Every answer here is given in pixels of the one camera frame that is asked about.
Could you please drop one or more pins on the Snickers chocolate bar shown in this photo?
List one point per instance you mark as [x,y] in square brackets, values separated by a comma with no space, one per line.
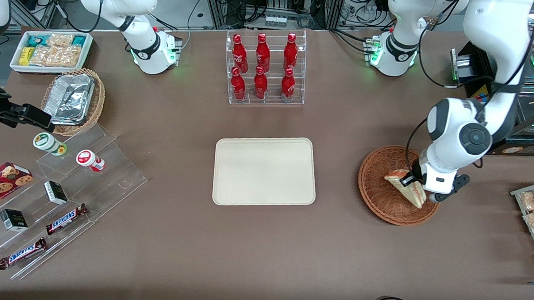
[22,253]
[65,218]

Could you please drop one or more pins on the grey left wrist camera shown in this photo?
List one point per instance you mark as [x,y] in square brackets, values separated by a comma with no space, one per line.
[457,181]

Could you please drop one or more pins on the teal snack pack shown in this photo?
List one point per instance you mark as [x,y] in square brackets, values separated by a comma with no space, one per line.
[79,40]
[36,40]

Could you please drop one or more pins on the aluminium foil container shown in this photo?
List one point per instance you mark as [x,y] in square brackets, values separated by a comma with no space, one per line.
[68,98]

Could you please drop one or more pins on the small black box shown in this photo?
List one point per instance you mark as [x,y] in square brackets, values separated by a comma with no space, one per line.
[14,220]
[55,192]

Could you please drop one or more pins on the green lid yogurt cup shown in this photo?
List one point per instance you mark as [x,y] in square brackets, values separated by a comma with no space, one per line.
[45,141]

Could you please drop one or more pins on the cream plastic tray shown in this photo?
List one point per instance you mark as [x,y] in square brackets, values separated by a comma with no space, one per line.
[263,172]

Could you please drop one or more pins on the clear acrylic bottle rack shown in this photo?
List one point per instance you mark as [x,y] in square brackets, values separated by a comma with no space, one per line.
[273,51]

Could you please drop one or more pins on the yellow snack pack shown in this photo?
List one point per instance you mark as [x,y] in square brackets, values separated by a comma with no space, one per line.
[26,56]

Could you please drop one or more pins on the clear acrylic stepped display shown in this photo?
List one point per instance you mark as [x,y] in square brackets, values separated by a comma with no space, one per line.
[112,179]

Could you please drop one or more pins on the clear cracker bag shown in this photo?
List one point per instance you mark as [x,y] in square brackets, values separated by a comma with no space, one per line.
[54,56]
[60,40]

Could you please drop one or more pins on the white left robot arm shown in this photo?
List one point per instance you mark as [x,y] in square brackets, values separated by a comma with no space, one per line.
[497,34]

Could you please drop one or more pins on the light wicker basket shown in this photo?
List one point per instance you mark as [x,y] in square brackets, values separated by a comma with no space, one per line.
[99,97]

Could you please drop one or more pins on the triangular sandwich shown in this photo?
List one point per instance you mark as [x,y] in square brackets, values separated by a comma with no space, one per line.
[416,197]

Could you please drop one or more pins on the red lid yogurt cup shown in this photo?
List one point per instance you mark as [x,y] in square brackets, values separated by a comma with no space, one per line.
[86,158]

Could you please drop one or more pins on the brown wicker basket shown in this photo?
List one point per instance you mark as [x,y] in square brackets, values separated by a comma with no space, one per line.
[377,195]

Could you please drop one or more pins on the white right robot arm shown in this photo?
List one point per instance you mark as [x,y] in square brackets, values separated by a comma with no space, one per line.
[138,9]

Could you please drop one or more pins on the aluminium frame rack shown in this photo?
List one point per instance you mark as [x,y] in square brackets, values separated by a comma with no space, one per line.
[219,3]

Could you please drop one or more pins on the white snack bin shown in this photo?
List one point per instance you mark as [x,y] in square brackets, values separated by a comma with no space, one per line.
[15,62]

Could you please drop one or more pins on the red cola bottle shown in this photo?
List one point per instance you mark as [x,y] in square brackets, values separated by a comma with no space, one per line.
[239,54]
[237,86]
[262,53]
[287,87]
[260,85]
[290,52]

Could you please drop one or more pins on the black counter machine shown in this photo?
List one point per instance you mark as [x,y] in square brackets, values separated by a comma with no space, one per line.
[476,64]

